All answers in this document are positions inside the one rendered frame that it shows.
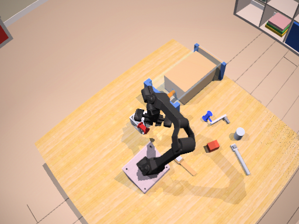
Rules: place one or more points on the grey cylinder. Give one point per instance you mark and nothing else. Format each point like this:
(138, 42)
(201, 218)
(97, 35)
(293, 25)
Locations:
(239, 133)

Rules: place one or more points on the blue-handled crank handle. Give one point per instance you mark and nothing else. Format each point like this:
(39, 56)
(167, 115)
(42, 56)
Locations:
(209, 113)

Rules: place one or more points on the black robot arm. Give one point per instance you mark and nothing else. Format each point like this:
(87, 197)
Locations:
(157, 102)

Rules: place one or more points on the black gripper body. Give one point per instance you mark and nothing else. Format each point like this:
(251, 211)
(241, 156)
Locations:
(155, 119)

